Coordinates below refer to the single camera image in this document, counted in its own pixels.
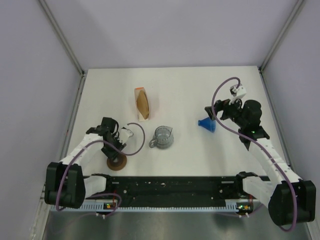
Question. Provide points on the blue glass dripper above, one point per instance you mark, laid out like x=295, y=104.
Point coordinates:
x=208, y=124

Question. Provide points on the aluminium corner post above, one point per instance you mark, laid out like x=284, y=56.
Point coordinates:
x=60, y=36
x=294, y=13

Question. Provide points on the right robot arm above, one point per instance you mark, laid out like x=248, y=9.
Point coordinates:
x=288, y=198

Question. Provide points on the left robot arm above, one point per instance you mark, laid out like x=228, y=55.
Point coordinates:
x=72, y=170

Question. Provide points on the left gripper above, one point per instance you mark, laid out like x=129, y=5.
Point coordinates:
x=121, y=145

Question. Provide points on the orange coffee filter box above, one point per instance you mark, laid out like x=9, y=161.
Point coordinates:
x=142, y=104

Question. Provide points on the glass coffee carafe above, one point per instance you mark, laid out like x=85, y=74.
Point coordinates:
x=163, y=138

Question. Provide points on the black mounting base plate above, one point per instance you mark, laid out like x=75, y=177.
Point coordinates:
x=172, y=191

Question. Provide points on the right aluminium corner post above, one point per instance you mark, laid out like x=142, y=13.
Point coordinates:
x=294, y=13

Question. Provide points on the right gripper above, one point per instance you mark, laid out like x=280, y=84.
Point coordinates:
x=224, y=106

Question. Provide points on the left aluminium corner post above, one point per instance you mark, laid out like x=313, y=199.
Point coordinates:
x=60, y=36

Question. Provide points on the brown wooden dripper base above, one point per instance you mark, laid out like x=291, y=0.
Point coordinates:
x=117, y=164

